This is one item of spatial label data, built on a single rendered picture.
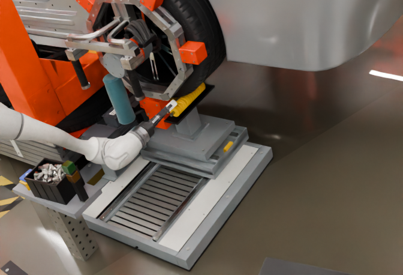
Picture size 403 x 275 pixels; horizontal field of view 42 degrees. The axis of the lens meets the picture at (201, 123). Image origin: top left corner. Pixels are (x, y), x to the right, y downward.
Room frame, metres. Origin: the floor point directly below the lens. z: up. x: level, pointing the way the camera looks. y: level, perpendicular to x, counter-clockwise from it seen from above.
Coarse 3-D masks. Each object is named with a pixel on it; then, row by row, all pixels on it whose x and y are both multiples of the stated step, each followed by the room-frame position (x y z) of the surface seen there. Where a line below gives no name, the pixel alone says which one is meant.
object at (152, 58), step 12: (108, 12) 2.42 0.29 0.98; (168, 12) 2.14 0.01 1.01; (120, 36) 2.48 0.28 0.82; (156, 48) 2.30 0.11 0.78; (168, 48) 2.21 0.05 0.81; (156, 60) 2.29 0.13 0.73; (168, 60) 2.25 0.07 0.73; (144, 72) 2.37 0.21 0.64; (156, 72) 2.30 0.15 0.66; (168, 72) 2.35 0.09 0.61; (156, 84) 2.29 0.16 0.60; (168, 84) 2.23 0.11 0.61
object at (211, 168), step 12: (240, 132) 2.32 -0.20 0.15; (228, 144) 2.20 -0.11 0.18; (240, 144) 2.26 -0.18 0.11; (144, 156) 2.38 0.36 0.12; (156, 156) 2.32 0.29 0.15; (168, 156) 2.26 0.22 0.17; (180, 156) 2.26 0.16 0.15; (216, 156) 2.13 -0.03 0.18; (228, 156) 2.17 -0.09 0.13; (180, 168) 2.21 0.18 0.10; (192, 168) 2.15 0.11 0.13; (204, 168) 2.09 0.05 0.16; (216, 168) 2.08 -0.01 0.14
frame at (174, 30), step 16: (96, 0) 2.30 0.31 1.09; (112, 0) 2.23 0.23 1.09; (128, 0) 2.17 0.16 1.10; (96, 16) 2.33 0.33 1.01; (160, 16) 2.08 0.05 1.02; (176, 32) 2.04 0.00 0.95; (176, 48) 2.03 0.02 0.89; (176, 64) 2.05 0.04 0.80; (192, 64) 2.07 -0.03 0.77; (128, 80) 2.31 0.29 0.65; (176, 80) 2.07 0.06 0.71; (160, 96) 2.16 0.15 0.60
